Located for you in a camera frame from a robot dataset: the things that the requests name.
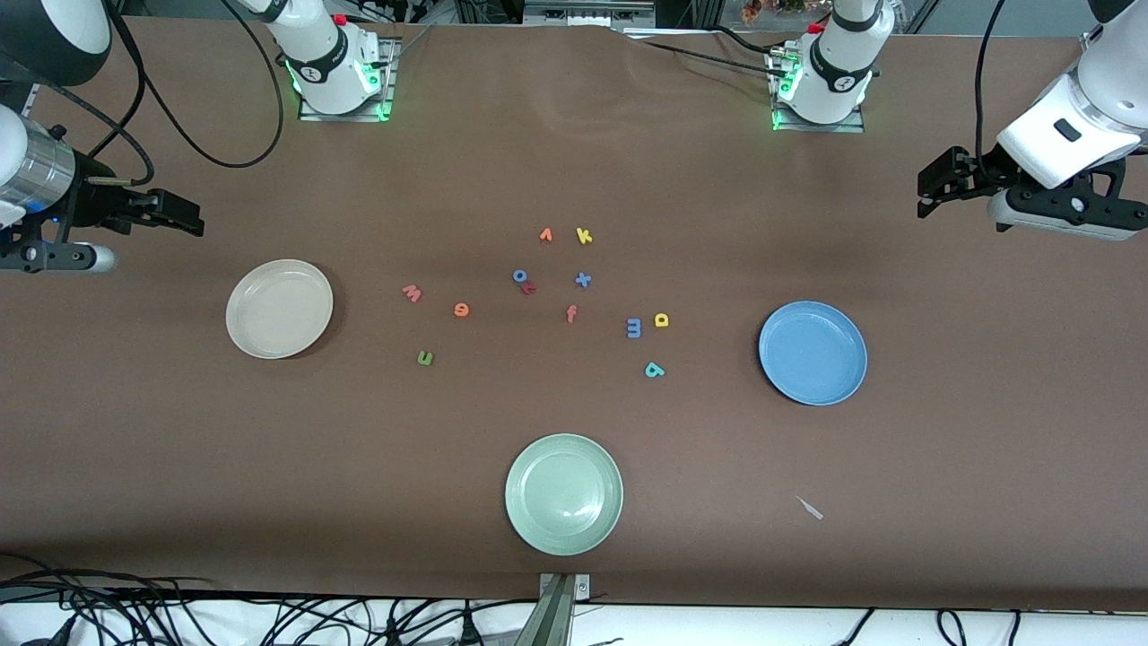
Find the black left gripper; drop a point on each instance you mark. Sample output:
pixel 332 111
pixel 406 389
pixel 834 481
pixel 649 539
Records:
pixel 976 170

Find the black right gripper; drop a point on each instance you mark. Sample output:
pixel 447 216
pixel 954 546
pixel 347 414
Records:
pixel 97 200

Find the pink foam letter w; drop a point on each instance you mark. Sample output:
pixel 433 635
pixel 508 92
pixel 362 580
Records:
pixel 412 294

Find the blue foam letter m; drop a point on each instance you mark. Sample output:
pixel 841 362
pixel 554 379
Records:
pixel 638 328

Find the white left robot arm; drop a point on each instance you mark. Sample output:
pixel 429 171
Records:
pixel 839 72

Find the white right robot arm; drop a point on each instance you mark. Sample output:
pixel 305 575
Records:
pixel 327 63

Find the beige brown plate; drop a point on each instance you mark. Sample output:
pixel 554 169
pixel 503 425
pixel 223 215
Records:
pixel 279 309

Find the blue plate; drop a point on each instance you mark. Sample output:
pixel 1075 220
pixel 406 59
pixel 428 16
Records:
pixel 813 353

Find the colourful artificial flowers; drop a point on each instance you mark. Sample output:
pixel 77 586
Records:
pixel 753 11

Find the teal foam letter b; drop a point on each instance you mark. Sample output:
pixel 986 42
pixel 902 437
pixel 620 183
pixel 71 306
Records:
pixel 649 365

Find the white paper scrap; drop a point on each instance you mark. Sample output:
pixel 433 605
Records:
pixel 810 508

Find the brown table mat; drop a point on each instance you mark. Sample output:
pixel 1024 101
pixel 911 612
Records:
pixel 574 161

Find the grey background device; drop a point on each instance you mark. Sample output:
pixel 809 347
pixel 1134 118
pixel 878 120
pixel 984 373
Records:
pixel 583 13

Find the pale green plate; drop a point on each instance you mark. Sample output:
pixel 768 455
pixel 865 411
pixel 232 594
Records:
pixel 564 494

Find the aluminium frame profile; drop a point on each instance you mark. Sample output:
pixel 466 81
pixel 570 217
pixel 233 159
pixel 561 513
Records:
pixel 30 99

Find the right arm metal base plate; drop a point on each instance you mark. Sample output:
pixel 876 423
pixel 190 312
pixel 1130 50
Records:
pixel 387 81

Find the grey metal bracket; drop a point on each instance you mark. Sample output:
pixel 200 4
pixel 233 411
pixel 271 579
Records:
pixel 556 619

